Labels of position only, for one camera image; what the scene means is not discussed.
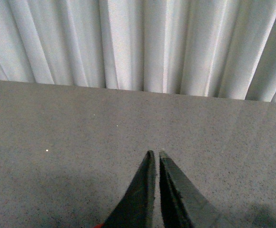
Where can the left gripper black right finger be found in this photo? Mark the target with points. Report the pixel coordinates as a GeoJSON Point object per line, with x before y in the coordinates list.
{"type": "Point", "coordinates": [182, 204]}

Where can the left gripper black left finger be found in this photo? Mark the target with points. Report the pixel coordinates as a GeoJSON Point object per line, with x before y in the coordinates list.
{"type": "Point", "coordinates": [135, 210]}

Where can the white pleated curtain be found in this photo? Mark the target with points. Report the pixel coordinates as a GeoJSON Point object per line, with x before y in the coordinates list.
{"type": "Point", "coordinates": [213, 48]}

